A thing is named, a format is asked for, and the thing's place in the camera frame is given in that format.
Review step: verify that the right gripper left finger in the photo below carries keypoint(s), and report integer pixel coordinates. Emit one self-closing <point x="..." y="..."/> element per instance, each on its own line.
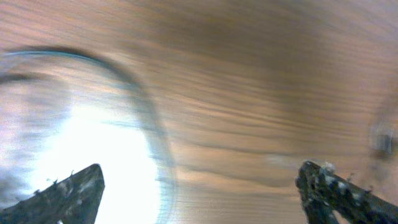
<point x="74" y="200"/>

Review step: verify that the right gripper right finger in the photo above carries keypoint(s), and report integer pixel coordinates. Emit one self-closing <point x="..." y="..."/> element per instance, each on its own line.
<point x="322" y="193"/>

